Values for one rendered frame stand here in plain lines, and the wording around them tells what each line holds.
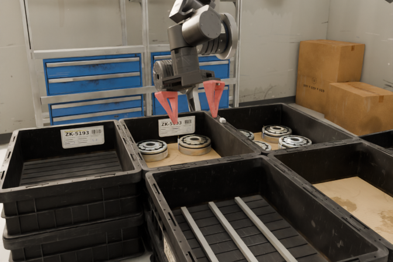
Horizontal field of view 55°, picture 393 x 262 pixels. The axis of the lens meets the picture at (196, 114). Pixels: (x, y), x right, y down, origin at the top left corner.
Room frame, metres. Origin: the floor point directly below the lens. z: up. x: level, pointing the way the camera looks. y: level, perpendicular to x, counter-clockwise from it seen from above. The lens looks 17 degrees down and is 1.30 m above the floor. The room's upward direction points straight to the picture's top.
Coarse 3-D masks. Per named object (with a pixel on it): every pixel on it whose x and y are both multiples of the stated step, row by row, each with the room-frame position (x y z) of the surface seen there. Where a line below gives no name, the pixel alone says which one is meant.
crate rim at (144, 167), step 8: (184, 112) 1.20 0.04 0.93; (192, 112) 1.20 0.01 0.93; (200, 112) 1.21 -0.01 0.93; (208, 112) 1.20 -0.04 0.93; (120, 120) 1.11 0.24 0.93; (128, 120) 1.13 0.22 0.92; (216, 120) 1.11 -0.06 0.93; (224, 128) 1.05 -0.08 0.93; (128, 136) 0.97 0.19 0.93; (240, 136) 0.97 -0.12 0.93; (248, 144) 0.92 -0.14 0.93; (136, 152) 0.86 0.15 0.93; (256, 152) 0.86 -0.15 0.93; (208, 160) 0.81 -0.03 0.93; (216, 160) 0.81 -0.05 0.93; (144, 168) 0.77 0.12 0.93; (152, 168) 0.77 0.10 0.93; (160, 168) 0.77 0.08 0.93; (144, 176) 0.76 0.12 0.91
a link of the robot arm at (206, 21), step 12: (180, 0) 0.85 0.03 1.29; (180, 12) 0.83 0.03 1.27; (192, 12) 0.81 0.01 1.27; (204, 12) 0.76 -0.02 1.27; (216, 12) 0.78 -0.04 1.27; (192, 24) 0.76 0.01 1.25; (204, 24) 0.75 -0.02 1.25; (216, 24) 0.77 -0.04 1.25; (192, 36) 0.76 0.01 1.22; (204, 36) 0.74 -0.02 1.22; (216, 36) 0.76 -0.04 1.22
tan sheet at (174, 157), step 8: (168, 144) 1.16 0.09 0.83; (176, 144) 1.16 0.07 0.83; (168, 152) 1.10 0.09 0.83; (176, 152) 1.10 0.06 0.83; (160, 160) 1.04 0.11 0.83; (168, 160) 1.04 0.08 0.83; (176, 160) 1.04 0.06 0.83; (184, 160) 1.04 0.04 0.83; (192, 160) 1.04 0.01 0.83; (200, 160) 1.04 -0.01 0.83
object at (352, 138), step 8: (264, 104) 1.30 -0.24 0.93; (272, 104) 1.30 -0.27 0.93; (280, 104) 1.31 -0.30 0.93; (304, 112) 1.20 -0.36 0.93; (320, 120) 1.11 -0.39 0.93; (232, 128) 1.04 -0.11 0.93; (336, 128) 1.04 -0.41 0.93; (352, 136) 0.97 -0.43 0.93; (256, 144) 0.91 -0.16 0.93; (312, 144) 0.91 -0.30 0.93; (320, 144) 0.91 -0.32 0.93; (264, 152) 0.86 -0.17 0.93; (272, 152) 0.86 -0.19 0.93
